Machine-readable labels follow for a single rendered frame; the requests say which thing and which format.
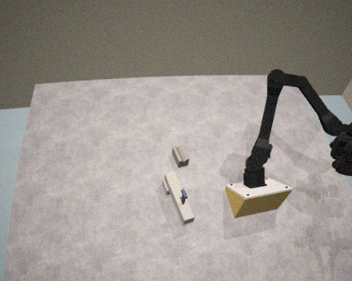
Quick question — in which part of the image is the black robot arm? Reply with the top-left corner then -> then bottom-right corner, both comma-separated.
243,69 -> 352,188

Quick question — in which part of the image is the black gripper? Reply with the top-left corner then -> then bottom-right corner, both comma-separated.
331,137 -> 352,164

